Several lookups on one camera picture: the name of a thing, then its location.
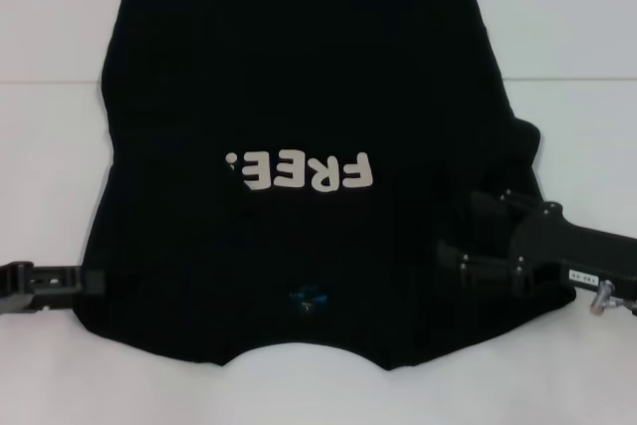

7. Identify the black shirt with FREE print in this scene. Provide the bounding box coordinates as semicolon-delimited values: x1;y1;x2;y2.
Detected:
79;0;578;386

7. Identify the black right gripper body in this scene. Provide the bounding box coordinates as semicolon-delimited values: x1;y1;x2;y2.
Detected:
511;200;637;293

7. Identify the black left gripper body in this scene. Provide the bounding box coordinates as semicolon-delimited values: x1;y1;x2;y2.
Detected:
0;259;77;317

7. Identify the right arm cable with plug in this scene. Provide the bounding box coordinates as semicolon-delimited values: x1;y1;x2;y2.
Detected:
586;281;637;318

